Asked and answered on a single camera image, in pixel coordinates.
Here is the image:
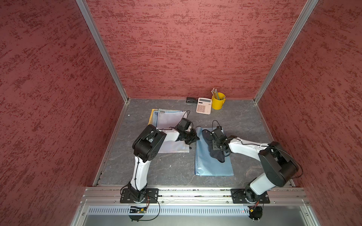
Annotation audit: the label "blue mesh document bag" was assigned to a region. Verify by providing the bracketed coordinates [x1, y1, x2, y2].
[150, 109, 185, 129]
[195, 127, 234, 176]

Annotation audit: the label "clear white mesh document bag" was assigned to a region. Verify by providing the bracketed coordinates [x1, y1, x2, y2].
[156, 126, 189, 153]

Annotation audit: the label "yellow mesh document bag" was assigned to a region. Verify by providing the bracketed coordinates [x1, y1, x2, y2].
[148, 109, 159, 126]

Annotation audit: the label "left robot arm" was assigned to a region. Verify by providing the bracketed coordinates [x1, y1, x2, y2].
[128, 124, 199, 202]

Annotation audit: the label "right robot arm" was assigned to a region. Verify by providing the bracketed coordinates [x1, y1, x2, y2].
[203, 126, 299, 203]

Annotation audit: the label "pink calculator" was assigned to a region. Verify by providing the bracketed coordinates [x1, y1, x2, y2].
[196, 98, 212, 115]

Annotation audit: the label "black stapler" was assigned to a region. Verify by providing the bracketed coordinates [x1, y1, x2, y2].
[186, 97, 198, 104]

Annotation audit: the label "yellow mug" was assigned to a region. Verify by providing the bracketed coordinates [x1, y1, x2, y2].
[212, 92, 226, 110]

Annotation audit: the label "pencils in mug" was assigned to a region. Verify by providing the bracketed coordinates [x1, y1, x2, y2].
[212, 88, 221, 100]

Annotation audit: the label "right black connector box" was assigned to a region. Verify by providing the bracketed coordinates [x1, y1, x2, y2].
[249, 201, 264, 221]

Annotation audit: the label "perforated metal strip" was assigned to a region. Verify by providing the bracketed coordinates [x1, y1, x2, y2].
[87, 206, 249, 216]

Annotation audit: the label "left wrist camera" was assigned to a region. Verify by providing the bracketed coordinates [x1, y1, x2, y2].
[175, 118, 193, 133]

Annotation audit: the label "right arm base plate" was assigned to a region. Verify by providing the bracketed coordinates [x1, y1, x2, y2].
[231, 189, 270, 205]

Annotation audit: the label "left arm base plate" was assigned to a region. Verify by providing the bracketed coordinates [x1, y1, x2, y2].
[120, 188, 159, 204]

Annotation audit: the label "left circuit board with cables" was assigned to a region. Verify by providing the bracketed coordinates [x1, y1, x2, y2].
[128, 195, 161, 222]

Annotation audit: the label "aluminium front rail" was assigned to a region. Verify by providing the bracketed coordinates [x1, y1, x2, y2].
[80, 186, 311, 206]

